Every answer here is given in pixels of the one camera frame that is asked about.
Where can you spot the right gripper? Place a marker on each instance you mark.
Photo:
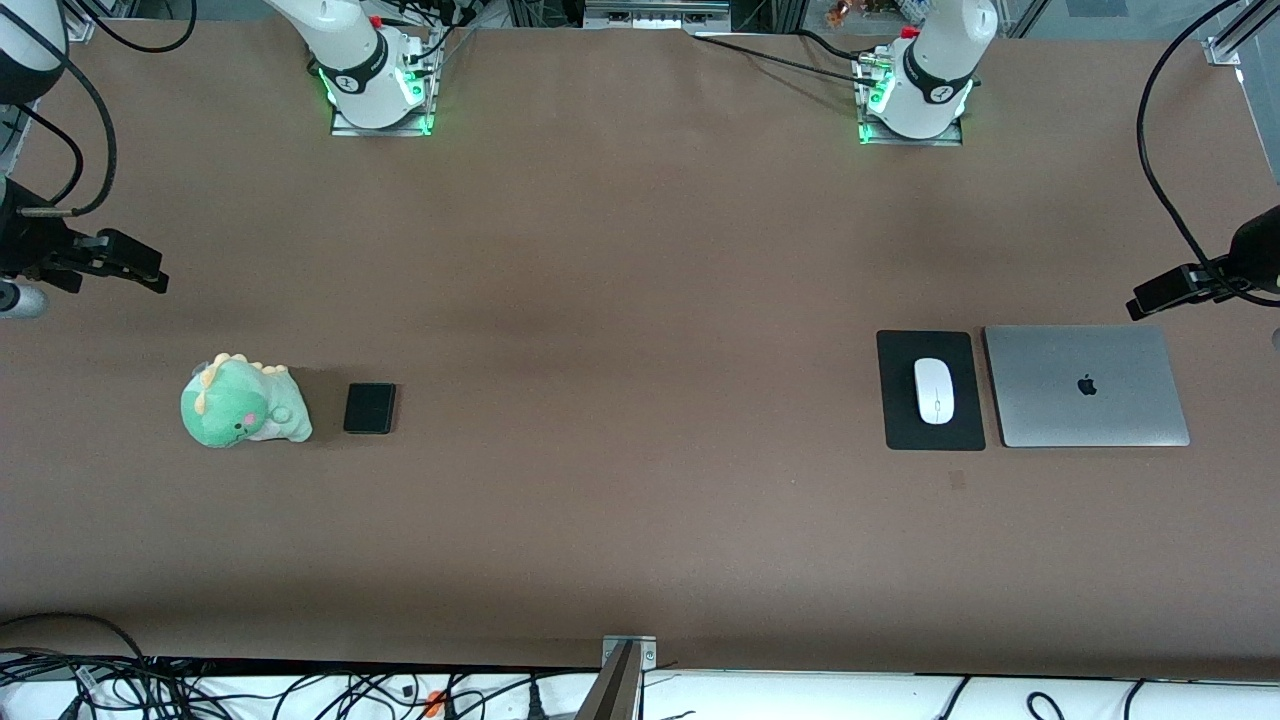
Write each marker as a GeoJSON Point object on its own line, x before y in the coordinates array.
{"type": "Point", "coordinates": [30, 243]}

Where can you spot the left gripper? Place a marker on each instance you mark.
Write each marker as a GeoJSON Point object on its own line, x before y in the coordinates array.
{"type": "Point", "coordinates": [1254, 252]}

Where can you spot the white computer mouse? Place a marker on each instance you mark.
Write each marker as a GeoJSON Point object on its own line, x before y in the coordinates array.
{"type": "Point", "coordinates": [934, 395]}

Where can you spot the small black square box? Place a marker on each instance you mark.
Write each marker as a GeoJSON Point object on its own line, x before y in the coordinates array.
{"type": "Point", "coordinates": [370, 408]}

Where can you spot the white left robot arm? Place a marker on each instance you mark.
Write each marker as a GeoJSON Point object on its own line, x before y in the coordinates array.
{"type": "Point", "coordinates": [940, 50]}

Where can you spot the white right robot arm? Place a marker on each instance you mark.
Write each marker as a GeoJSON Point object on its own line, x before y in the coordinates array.
{"type": "Point", "coordinates": [350, 40]}

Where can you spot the black mouse pad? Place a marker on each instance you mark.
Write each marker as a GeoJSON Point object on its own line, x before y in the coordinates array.
{"type": "Point", "coordinates": [895, 430]}

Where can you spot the silver closed laptop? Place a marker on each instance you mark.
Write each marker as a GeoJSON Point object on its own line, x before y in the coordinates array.
{"type": "Point", "coordinates": [1050, 400]}

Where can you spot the green dinosaur plush toy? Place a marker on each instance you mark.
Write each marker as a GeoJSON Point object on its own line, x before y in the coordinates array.
{"type": "Point", "coordinates": [240, 405]}

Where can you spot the aluminium profile bar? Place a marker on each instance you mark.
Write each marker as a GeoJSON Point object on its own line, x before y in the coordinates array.
{"type": "Point", "coordinates": [1240, 30]}

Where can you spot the orange connector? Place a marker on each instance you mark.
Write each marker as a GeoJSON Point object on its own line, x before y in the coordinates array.
{"type": "Point", "coordinates": [433, 702]}

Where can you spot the silver metal box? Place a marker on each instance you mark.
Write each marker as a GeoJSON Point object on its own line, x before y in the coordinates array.
{"type": "Point", "coordinates": [655, 12]}

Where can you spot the black support beam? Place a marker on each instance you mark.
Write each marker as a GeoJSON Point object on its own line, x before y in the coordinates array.
{"type": "Point", "coordinates": [610, 700]}

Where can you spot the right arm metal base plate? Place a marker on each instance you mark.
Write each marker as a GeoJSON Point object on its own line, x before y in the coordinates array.
{"type": "Point", "coordinates": [400, 128]}

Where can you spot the small metal bracket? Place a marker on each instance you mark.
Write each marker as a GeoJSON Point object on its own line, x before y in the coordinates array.
{"type": "Point", "coordinates": [645, 655]}

